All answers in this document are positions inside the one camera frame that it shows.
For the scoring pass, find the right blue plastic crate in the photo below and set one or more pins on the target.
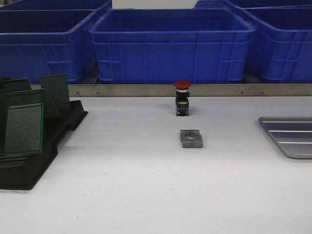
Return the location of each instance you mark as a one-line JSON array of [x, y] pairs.
[[281, 47]]

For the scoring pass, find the centre blue plastic crate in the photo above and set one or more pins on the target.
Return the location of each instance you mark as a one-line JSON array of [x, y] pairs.
[[150, 46]]

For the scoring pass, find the rear right green circuit board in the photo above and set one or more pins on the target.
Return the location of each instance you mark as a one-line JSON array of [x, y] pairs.
[[56, 87]]

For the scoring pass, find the left blue plastic crate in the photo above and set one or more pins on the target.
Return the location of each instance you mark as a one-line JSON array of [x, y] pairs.
[[36, 43]]

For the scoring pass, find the grey metal clamp block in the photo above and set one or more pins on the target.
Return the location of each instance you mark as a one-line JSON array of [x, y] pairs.
[[191, 138]]

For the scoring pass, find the silver metal tray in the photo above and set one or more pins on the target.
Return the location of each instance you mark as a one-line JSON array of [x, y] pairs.
[[292, 135]]

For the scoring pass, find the far right blue crate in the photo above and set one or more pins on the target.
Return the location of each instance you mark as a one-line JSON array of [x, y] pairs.
[[210, 4]]

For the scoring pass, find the rear left green circuit board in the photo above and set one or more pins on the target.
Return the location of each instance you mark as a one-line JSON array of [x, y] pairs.
[[16, 84]]

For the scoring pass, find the far left green circuit board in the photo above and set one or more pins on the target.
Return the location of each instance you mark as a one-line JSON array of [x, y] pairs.
[[4, 93]]

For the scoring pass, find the red emergency stop button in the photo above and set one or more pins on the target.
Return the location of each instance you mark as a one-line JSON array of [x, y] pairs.
[[181, 100]]

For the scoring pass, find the blue plastic crate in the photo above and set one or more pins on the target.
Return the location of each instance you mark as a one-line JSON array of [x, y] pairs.
[[150, 46], [281, 47], [36, 43]]

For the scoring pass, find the black slotted board rack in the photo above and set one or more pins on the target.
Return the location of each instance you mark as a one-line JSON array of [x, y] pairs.
[[22, 172]]

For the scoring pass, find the green perforated circuit board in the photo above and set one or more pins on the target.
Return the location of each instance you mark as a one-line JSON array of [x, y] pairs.
[[35, 96], [24, 129]]

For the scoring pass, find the far left blue crate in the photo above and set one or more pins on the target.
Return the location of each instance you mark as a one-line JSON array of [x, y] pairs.
[[56, 4]]

